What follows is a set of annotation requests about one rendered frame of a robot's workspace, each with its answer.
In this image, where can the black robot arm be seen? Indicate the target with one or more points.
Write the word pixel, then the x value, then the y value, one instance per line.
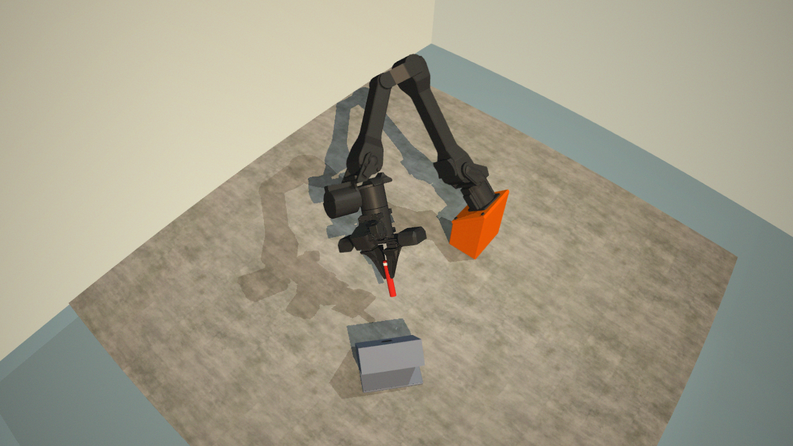
pixel 453 165

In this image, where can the red peg with white band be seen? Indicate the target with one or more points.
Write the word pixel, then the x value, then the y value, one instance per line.
pixel 391 286

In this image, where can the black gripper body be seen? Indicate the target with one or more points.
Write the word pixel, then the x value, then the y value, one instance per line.
pixel 408 237

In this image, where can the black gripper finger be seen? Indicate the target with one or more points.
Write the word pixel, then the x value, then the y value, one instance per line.
pixel 392 255
pixel 377 256

